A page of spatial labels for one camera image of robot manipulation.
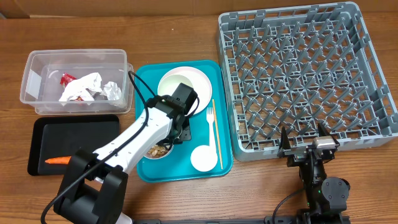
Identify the white plastic fork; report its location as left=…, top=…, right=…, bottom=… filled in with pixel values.
left=206, top=106, right=216, bottom=152

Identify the black tray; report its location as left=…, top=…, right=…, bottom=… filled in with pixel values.
left=27, top=114, right=119, bottom=176

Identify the pink bowl with food scraps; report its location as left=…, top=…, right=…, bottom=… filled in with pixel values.
left=144, top=145, right=174, bottom=159

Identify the white napkin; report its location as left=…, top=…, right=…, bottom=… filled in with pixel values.
left=59, top=72, right=102, bottom=102

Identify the foil wrapper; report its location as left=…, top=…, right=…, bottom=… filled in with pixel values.
left=100, top=82, right=122, bottom=100

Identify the large pink plate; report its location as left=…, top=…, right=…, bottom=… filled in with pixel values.
left=161, top=67, right=212, bottom=114

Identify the clear plastic waste bin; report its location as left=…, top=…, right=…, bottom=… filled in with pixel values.
left=20, top=49, right=133, bottom=115

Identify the grey dishwasher rack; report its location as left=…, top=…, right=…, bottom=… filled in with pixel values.
left=218, top=2, right=397, bottom=161

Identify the small white cup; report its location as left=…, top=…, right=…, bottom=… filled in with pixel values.
left=190, top=145, right=218, bottom=172

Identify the teal serving tray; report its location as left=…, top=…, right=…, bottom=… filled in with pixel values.
left=136, top=60, right=233, bottom=183

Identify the wooden chopstick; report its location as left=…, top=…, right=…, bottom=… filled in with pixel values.
left=212, top=99, right=224, bottom=170

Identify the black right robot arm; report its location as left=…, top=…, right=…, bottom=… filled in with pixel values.
left=271, top=123, right=350, bottom=223

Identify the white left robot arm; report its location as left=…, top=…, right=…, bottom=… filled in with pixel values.
left=47, top=93, right=198, bottom=224

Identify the red wrapper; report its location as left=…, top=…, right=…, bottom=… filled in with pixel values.
left=59, top=73, right=83, bottom=101

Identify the orange carrot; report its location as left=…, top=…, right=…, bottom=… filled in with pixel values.
left=45, top=156, right=71, bottom=165

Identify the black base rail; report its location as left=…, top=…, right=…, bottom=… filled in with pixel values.
left=132, top=216, right=303, bottom=224

